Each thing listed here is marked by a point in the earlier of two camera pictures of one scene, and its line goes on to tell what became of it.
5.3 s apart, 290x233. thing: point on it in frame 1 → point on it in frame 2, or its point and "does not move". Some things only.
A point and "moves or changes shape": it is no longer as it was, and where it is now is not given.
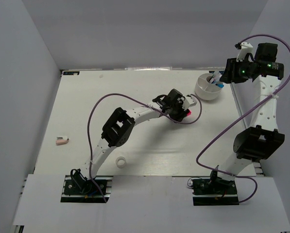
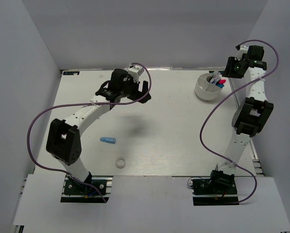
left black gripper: x=182 y=113 → x=137 y=94
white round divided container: x=205 y=90 does not move
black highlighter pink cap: x=189 y=113 moves or changes shape
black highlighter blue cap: x=221 y=85 does not move
